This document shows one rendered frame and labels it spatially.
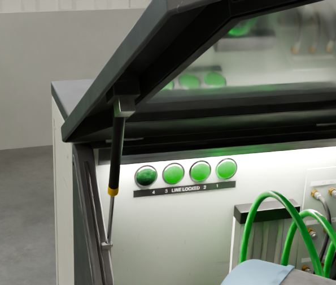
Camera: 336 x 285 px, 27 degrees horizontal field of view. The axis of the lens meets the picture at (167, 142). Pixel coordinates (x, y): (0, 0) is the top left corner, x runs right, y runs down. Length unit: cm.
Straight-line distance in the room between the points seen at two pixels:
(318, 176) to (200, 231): 30
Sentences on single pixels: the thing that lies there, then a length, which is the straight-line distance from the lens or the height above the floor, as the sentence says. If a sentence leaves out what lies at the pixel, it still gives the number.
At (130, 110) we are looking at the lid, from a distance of 103.
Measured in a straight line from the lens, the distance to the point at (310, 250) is 125.
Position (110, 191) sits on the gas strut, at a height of 146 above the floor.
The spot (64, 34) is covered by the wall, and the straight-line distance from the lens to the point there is 513.
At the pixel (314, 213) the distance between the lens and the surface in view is 140.
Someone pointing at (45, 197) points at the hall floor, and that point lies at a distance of 455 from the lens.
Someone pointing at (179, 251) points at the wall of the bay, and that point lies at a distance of 159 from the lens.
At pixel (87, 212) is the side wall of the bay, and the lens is 138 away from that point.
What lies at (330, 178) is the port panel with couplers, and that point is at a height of 133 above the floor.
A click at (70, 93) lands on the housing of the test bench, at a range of 161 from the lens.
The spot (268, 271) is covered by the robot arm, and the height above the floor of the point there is 168.
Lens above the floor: 199
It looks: 22 degrees down
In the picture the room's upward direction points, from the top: 2 degrees clockwise
